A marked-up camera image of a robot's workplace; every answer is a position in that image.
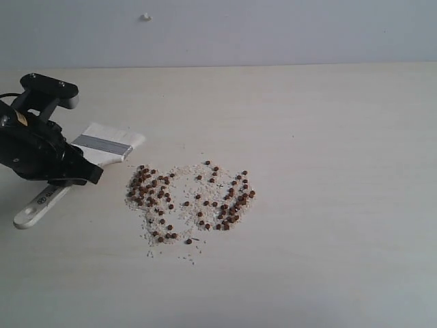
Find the white wall plug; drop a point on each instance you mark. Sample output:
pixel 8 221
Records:
pixel 146 17

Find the pile of grains and pellets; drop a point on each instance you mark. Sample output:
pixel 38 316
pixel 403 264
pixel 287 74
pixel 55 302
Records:
pixel 181 208

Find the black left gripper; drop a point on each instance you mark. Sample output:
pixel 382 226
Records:
pixel 35 149

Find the white paint brush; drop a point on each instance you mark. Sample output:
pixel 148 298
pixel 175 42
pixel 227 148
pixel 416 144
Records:
pixel 102 145

